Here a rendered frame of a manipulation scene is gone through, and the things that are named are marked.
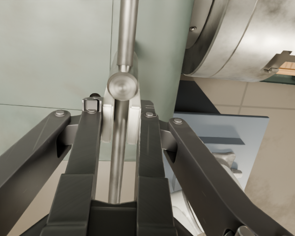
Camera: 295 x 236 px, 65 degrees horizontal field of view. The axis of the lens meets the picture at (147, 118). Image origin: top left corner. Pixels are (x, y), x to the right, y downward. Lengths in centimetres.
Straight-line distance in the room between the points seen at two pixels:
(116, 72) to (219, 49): 20
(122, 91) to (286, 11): 24
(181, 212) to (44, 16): 69
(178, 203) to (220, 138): 32
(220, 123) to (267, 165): 137
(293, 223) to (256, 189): 68
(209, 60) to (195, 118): 57
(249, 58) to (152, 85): 15
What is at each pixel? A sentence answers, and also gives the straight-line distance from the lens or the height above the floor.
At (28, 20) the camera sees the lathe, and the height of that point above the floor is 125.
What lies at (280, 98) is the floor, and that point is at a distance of 198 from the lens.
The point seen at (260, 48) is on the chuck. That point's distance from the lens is 36.
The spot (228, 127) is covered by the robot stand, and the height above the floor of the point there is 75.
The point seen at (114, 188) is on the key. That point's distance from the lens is 23.
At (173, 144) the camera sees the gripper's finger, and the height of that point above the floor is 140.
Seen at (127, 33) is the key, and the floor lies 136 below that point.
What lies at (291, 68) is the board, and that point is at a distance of 81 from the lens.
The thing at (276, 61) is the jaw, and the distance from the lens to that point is 40.
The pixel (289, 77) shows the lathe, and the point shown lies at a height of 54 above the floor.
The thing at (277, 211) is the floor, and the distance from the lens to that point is 276.
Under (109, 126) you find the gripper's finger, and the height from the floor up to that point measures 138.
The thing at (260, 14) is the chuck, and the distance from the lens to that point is 33.
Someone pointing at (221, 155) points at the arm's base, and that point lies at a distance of 94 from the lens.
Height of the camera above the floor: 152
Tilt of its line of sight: 63 degrees down
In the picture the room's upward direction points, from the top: 172 degrees clockwise
